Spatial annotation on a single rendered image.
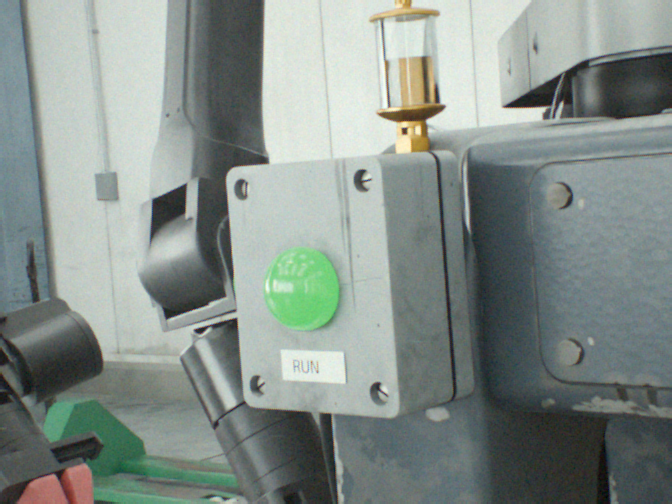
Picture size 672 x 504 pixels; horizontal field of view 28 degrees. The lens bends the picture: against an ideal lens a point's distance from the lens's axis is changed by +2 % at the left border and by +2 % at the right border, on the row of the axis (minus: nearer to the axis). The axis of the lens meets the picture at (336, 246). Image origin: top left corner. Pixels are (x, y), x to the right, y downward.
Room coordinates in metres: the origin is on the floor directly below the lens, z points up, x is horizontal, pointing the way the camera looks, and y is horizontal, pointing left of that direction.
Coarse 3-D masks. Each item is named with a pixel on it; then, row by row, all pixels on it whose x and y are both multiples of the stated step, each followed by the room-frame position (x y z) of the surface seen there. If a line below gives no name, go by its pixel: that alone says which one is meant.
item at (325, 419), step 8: (320, 416) 0.55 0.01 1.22; (328, 416) 0.54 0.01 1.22; (320, 424) 0.55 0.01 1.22; (328, 424) 0.54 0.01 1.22; (320, 432) 0.55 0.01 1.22; (328, 432) 0.54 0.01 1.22; (328, 440) 0.54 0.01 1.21; (328, 448) 0.55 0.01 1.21; (328, 456) 0.55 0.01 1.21; (328, 464) 0.55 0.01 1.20; (328, 472) 0.55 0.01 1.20; (336, 480) 0.55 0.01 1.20; (336, 488) 0.55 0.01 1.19; (336, 496) 0.55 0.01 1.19
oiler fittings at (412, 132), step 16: (400, 0) 0.53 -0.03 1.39; (384, 16) 0.52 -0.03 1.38; (384, 112) 0.53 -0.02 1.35; (400, 112) 0.52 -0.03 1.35; (416, 112) 0.52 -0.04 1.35; (432, 112) 0.53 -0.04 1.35; (400, 128) 0.53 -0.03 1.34; (416, 128) 0.53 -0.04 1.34; (400, 144) 0.53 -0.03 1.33; (416, 144) 0.53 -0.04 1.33
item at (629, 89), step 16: (608, 64) 0.56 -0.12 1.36; (624, 64) 0.56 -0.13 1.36; (640, 64) 0.55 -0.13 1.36; (656, 64) 0.55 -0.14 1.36; (576, 80) 0.58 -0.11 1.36; (592, 80) 0.57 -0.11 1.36; (608, 80) 0.56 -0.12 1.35; (624, 80) 0.56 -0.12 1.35; (640, 80) 0.55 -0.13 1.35; (656, 80) 0.55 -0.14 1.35; (576, 96) 0.59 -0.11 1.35; (592, 96) 0.57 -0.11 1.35; (608, 96) 0.56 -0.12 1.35; (624, 96) 0.56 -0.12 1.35; (640, 96) 0.55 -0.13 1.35; (656, 96) 0.55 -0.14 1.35; (576, 112) 0.59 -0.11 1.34; (592, 112) 0.57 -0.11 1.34; (608, 112) 0.56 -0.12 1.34; (624, 112) 0.56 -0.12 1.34; (640, 112) 0.55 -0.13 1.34; (656, 112) 0.55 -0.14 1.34
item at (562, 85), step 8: (568, 72) 0.78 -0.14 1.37; (560, 80) 0.78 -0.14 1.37; (568, 80) 0.78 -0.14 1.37; (560, 88) 0.78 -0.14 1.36; (560, 96) 0.78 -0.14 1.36; (560, 104) 0.77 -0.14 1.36; (552, 112) 0.77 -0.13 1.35; (560, 112) 0.77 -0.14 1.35; (432, 128) 0.60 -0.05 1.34; (440, 128) 0.60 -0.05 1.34
